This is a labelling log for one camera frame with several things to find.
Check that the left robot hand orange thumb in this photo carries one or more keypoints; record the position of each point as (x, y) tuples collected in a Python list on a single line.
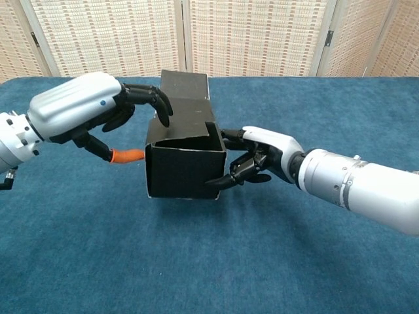
[(72, 104)]

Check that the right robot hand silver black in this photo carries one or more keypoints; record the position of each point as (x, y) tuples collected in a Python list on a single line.
[(278, 147)]

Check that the dark cardboard folding box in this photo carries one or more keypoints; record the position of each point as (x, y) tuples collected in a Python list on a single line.
[(183, 170)]

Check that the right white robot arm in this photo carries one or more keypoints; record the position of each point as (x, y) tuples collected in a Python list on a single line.
[(360, 186)]

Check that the black screen hinge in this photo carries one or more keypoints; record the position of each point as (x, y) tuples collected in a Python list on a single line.
[(329, 37), (35, 38)]

